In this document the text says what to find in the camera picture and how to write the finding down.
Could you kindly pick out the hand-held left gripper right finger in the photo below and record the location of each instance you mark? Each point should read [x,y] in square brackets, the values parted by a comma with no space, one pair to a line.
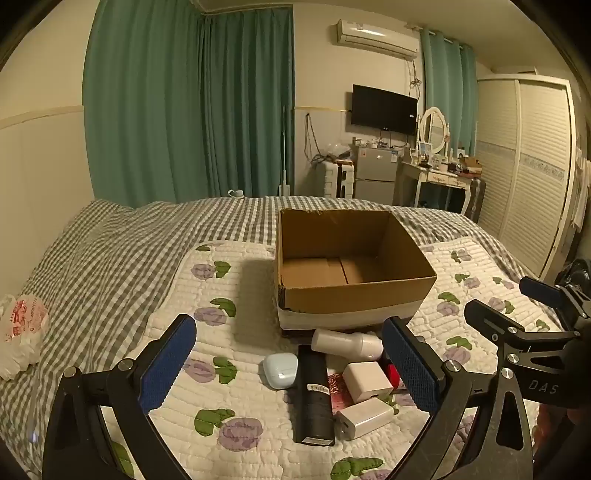
[411,364]

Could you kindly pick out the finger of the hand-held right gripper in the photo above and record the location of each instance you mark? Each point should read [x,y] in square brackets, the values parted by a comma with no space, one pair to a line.
[540,293]
[491,318]

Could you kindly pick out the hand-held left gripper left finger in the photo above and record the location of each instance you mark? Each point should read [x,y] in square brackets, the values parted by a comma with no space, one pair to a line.
[168,364]

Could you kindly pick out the white cube charger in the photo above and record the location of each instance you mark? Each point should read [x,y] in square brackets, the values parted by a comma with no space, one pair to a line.
[365,381]

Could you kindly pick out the white power adapter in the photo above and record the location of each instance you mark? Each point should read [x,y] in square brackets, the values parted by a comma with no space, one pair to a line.
[364,417]

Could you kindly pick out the white plastic bottle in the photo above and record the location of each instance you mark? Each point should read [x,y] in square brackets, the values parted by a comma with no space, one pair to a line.
[341,344]

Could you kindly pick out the cardboard box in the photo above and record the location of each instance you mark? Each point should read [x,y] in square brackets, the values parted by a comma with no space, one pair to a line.
[360,288]

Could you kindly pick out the black cylindrical device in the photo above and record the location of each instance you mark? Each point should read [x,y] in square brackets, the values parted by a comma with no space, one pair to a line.
[311,397]

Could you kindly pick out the pale blue earbuds case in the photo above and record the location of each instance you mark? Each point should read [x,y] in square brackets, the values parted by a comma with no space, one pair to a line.
[280,370]

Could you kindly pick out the small red item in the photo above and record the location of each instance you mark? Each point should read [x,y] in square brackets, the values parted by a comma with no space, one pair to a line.
[392,376]

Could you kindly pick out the pink printed packet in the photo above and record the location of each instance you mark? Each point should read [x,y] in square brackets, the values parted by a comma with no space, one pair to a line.
[337,392]

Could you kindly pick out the white floral quilt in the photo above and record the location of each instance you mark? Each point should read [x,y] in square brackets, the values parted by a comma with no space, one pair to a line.
[240,434]

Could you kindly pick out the hanging white cloths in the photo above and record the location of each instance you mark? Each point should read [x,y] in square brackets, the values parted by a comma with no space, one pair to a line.
[581,184]

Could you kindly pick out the white louvred wardrobe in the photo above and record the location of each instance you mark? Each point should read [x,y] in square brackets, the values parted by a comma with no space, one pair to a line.
[526,175]

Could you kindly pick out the white dressing table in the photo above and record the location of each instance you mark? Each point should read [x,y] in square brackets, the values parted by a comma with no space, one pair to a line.
[438,177]

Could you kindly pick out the white plastic bag red print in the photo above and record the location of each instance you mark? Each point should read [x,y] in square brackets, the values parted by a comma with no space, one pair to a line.
[21,332]

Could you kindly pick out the white cup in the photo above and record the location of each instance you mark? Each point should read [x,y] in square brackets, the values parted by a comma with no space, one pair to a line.
[234,193]

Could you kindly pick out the small silver fridge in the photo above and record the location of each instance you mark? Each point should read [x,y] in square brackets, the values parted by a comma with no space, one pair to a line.
[375,173]

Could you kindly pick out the white oval mirror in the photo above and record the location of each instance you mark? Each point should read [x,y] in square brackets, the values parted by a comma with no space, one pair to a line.
[433,127]

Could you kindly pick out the white ribbed cabinet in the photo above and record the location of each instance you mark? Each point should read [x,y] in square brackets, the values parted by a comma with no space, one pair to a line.
[330,180]

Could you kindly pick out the clear plastic bag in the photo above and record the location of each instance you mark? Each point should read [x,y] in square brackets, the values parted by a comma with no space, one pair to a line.
[338,150]

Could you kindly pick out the green curtain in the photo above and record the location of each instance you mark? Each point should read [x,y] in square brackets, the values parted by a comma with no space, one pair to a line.
[143,101]
[249,106]
[445,78]

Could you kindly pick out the white air conditioner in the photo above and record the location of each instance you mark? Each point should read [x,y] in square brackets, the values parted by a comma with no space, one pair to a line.
[376,39]

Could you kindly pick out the black wall television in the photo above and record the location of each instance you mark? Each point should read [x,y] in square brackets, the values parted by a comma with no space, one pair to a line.
[383,110]

